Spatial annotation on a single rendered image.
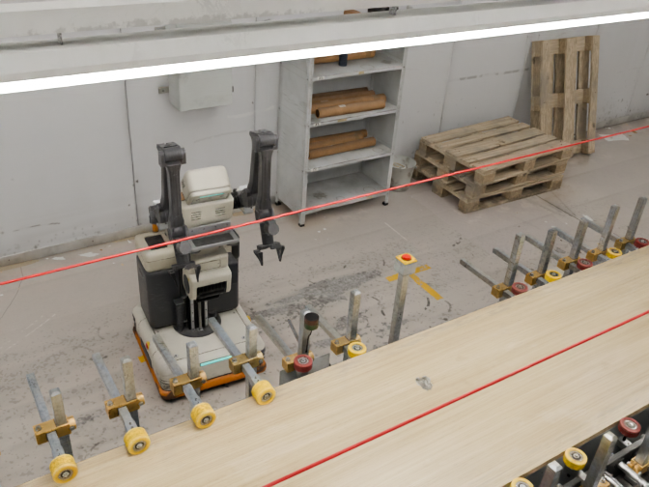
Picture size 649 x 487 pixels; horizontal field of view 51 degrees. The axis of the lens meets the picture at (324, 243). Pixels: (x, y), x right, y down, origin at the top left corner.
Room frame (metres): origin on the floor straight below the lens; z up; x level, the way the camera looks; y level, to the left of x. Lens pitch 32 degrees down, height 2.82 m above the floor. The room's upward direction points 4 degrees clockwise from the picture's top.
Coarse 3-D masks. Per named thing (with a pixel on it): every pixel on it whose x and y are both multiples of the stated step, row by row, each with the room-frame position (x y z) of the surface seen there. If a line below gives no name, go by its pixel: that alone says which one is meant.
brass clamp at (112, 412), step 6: (120, 396) 1.79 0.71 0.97; (138, 396) 1.80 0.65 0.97; (114, 402) 1.76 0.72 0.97; (120, 402) 1.76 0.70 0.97; (126, 402) 1.76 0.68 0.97; (132, 402) 1.77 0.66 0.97; (138, 402) 1.78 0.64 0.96; (144, 402) 1.80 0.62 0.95; (108, 408) 1.73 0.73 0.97; (114, 408) 1.73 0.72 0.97; (132, 408) 1.77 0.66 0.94; (138, 408) 1.78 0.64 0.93; (108, 414) 1.72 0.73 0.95; (114, 414) 1.73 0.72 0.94
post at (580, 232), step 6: (582, 222) 3.19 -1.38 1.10; (588, 222) 3.20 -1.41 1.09; (582, 228) 3.18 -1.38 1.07; (576, 234) 3.21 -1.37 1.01; (582, 234) 3.19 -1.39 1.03; (576, 240) 3.20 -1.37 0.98; (582, 240) 3.20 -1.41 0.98; (576, 246) 3.19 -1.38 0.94; (570, 252) 3.21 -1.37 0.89; (576, 252) 3.18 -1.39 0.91; (576, 258) 3.19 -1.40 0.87; (570, 270) 3.18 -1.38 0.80; (564, 276) 3.20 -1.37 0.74
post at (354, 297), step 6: (354, 294) 2.34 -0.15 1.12; (360, 294) 2.35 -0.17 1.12; (354, 300) 2.33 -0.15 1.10; (354, 306) 2.34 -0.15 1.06; (348, 312) 2.36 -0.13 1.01; (354, 312) 2.34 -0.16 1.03; (348, 318) 2.36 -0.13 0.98; (354, 318) 2.34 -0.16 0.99; (348, 324) 2.35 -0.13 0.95; (354, 324) 2.34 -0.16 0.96; (348, 330) 2.35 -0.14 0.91; (354, 330) 2.35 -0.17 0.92; (348, 336) 2.34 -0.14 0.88; (354, 336) 2.35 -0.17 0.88
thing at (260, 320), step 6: (258, 318) 2.45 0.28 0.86; (264, 318) 2.45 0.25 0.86; (258, 324) 2.44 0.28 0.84; (264, 324) 2.41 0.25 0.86; (264, 330) 2.39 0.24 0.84; (270, 330) 2.37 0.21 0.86; (270, 336) 2.34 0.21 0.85; (276, 336) 2.33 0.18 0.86; (276, 342) 2.30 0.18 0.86; (282, 342) 2.30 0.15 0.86; (282, 348) 2.26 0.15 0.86; (288, 348) 2.26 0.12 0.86; (282, 354) 2.25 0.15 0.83; (288, 354) 2.22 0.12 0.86; (300, 372) 2.12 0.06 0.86; (306, 372) 2.13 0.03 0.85
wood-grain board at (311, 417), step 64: (640, 256) 3.21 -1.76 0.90; (512, 320) 2.54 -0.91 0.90; (576, 320) 2.57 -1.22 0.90; (640, 320) 2.62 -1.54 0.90; (320, 384) 2.01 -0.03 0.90; (384, 384) 2.04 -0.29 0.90; (448, 384) 2.07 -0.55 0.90; (512, 384) 2.10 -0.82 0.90; (576, 384) 2.13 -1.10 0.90; (640, 384) 2.16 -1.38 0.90; (192, 448) 1.63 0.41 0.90; (256, 448) 1.66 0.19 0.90; (320, 448) 1.68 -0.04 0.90; (384, 448) 1.70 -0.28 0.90; (448, 448) 1.73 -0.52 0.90; (512, 448) 1.75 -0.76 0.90
